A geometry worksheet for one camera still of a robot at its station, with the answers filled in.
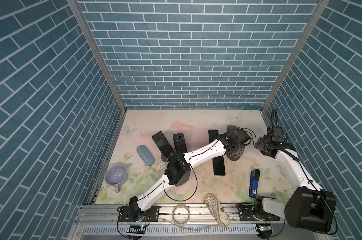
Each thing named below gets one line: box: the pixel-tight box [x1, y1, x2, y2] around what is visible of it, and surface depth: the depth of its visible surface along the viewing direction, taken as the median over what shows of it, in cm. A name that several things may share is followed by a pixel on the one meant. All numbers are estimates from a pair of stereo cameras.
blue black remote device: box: [249, 169, 260, 199], surface depth 84 cm
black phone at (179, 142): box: [172, 132, 188, 154], surface depth 91 cm
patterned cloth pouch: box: [203, 193, 231, 227], surface depth 74 cm
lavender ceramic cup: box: [104, 164, 128, 193], surface depth 83 cm
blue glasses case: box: [136, 144, 156, 166], surface depth 95 cm
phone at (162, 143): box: [152, 131, 174, 157], surface depth 90 cm
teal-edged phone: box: [212, 155, 226, 176], surface depth 91 cm
